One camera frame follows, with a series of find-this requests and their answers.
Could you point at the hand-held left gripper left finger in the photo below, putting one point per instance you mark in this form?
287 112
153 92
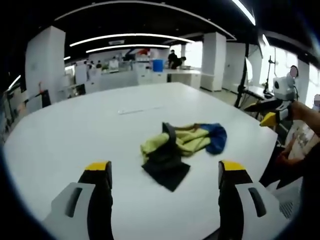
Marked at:
75 210

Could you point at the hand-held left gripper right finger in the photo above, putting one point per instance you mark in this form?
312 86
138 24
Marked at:
246 215

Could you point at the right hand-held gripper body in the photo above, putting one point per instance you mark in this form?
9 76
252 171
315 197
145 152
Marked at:
282 87

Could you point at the yellow blue black garment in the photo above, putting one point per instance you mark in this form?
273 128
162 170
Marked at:
185 140

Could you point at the black clamp stand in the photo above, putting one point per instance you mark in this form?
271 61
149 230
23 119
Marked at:
269 75

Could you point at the black tripod stand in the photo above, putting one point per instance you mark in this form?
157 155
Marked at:
242 82

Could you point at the grey mesh chair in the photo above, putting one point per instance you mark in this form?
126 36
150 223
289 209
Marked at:
287 202

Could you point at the person's dark trousers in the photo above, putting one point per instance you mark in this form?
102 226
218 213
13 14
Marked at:
282 170

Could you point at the blue barrel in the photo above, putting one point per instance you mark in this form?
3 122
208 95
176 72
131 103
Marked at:
158 65

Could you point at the white counter cabinets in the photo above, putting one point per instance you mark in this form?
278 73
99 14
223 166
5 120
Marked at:
150 76

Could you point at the black and red stand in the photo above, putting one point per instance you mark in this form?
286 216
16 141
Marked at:
45 96

